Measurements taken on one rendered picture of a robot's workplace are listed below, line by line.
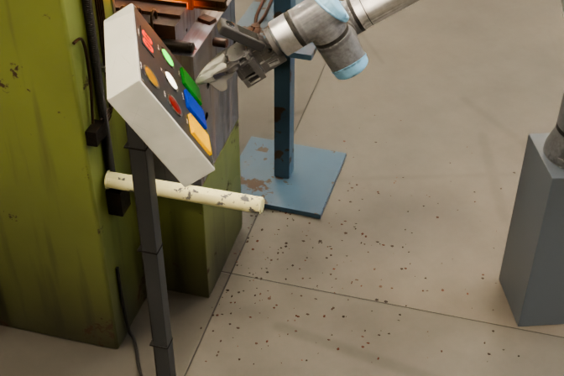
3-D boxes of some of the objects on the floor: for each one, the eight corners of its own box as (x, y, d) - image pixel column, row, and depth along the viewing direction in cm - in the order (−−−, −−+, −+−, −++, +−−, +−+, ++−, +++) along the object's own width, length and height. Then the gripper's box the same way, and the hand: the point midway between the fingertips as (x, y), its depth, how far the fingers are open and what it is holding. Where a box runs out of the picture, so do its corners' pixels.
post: (179, 396, 261) (145, 82, 196) (174, 407, 258) (138, 91, 193) (165, 394, 262) (128, 80, 197) (161, 404, 259) (121, 89, 194)
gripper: (289, 65, 205) (212, 112, 209) (283, 46, 212) (208, 91, 216) (271, 39, 200) (192, 86, 204) (265, 19, 207) (189, 66, 211)
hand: (198, 77), depth 208 cm, fingers closed
